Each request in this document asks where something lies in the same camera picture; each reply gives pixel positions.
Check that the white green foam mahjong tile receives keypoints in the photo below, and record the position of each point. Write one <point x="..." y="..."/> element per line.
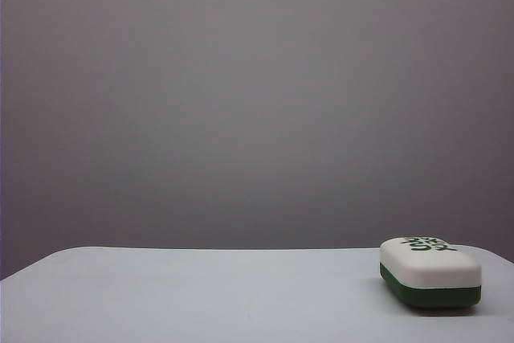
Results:
<point x="429" y="274"/>

